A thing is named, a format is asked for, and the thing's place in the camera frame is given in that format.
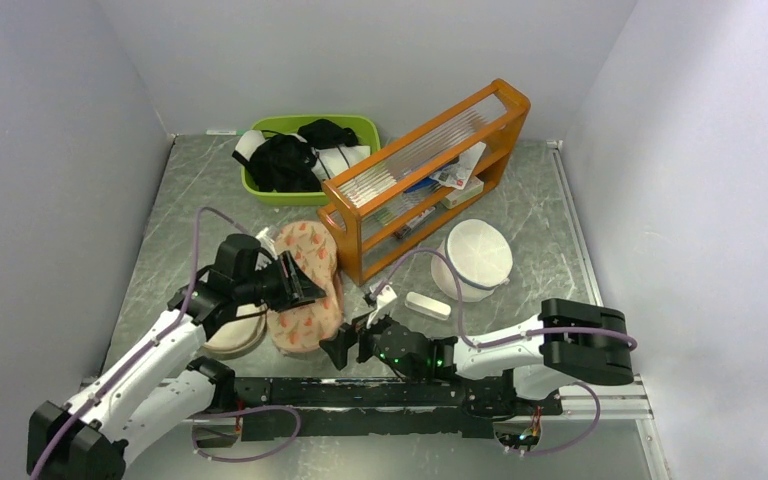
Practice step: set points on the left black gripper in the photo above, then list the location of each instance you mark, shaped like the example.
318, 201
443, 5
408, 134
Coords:
303, 288

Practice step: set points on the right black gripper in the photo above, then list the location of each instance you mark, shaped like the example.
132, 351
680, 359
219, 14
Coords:
338, 345

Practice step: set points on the floral pink mesh laundry bag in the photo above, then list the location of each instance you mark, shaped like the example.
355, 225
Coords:
300, 329

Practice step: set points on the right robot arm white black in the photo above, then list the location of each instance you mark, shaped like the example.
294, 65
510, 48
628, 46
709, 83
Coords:
565, 343

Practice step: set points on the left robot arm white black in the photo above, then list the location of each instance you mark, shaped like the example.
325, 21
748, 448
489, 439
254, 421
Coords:
162, 380

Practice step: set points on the beige round laundry bag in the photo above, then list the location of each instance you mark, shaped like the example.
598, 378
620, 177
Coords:
243, 333

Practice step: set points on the white cylindrical mesh laundry bag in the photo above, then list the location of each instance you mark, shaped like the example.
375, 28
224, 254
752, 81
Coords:
480, 256

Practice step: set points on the white rectangular plastic case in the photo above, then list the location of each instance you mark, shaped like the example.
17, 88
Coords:
427, 306

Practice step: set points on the black garment in basin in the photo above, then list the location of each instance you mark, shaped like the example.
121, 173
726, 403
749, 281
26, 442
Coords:
319, 130

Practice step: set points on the white garment in basin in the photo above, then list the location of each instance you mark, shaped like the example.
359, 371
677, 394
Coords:
269, 157

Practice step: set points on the green plastic basin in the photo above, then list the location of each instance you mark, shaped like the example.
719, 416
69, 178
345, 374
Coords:
364, 127

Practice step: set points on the printed packet on shelf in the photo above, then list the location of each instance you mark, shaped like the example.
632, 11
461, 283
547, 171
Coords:
457, 173

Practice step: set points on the small box on shelf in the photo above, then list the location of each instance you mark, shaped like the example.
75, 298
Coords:
473, 187

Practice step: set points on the orange wooden shelf rack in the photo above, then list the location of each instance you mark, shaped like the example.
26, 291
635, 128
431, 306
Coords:
373, 199

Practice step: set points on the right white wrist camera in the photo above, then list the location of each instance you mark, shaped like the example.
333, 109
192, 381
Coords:
381, 300

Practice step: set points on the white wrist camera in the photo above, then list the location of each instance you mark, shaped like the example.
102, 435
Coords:
381, 300
267, 238

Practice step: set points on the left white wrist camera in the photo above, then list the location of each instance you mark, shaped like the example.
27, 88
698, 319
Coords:
267, 238

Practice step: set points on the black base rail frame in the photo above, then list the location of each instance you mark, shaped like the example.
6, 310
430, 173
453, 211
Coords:
267, 408

